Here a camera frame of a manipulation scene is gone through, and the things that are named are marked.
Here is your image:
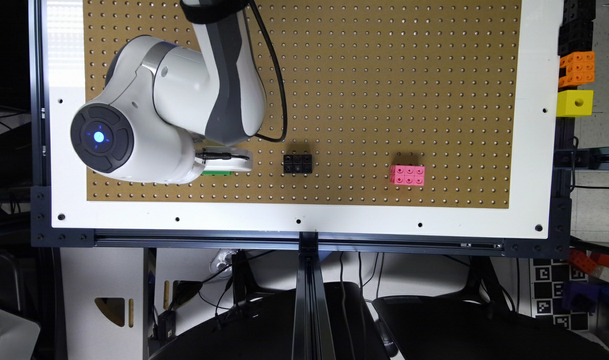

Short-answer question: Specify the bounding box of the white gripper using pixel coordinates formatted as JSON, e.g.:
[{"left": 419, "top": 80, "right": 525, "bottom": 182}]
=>
[{"left": 195, "top": 146, "right": 253, "bottom": 172}]

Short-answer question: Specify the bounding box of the green block with hole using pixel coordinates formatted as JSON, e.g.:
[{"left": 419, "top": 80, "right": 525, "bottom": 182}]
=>
[{"left": 201, "top": 171, "right": 231, "bottom": 176}]

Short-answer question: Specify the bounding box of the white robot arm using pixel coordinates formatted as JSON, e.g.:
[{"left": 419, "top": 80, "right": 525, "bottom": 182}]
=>
[{"left": 70, "top": 1, "right": 266, "bottom": 184}]

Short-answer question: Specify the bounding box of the black studded block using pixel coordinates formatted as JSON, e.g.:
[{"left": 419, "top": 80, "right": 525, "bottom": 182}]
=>
[{"left": 283, "top": 154, "right": 313, "bottom": 174}]

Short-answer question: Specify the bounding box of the pink studded block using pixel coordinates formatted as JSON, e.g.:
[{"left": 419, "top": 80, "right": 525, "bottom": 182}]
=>
[{"left": 390, "top": 165, "right": 425, "bottom": 186}]

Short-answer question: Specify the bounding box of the yellow block with hole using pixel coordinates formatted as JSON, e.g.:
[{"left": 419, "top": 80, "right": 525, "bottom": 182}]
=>
[{"left": 556, "top": 90, "right": 594, "bottom": 117}]

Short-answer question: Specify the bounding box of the orange studded block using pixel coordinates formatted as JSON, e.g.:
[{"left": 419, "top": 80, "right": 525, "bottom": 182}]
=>
[{"left": 558, "top": 51, "right": 595, "bottom": 88}]

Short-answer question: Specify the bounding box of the black block stack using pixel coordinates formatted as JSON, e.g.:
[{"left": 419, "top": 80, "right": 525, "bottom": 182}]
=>
[{"left": 558, "top": 0, "right": 596, "bottom": 57}]

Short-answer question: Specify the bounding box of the red orange block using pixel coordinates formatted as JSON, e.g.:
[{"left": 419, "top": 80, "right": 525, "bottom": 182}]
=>
[{"left": 568, "top": 249, "right": 609, "bottom": 274}]

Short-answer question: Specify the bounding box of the purple block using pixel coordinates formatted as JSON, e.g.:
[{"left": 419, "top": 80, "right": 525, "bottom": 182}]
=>
[{"left": 562, "top": 282, "right": 600, "bottom": 313}]

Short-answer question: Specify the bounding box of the left black chair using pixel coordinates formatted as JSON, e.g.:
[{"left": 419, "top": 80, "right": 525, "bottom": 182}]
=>
[{"left": 152, "top": 282, "right": 388, "bottom": 360}]

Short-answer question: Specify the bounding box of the black chair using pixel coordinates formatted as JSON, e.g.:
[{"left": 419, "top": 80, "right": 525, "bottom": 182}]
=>
[
  {"left": 152, "top": 282, "right": 388, "bottom": 360},
  {"left": 373, "top": 296, "right": 609, "bottom": 360}
]

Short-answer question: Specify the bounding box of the brown pegboard panel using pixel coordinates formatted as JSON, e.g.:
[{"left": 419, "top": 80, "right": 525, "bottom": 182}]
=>
[{"left": 87, "top": 0, "right": 523, "bottom": 209}]

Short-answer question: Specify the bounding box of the right black chair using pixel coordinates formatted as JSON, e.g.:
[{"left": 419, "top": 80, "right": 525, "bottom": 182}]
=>
[{"left": 373, "top": 296, "right": 609, "bottom": 360}]

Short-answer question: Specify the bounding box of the black white marker board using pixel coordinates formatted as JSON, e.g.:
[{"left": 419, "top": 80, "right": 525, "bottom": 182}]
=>
[{"left": 529, "top": 259, "right": 591, "bottom": 332}]

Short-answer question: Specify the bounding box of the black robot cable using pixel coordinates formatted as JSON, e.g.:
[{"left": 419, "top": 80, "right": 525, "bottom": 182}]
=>
[{"left": 247, "top": 0, "right": 289, "bottom": 144}]

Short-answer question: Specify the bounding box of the black aluminium table frame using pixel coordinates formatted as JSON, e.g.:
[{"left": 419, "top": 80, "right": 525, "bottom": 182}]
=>
[{"left": 27, "top": 0, "right": 609, "bottom": 360}]

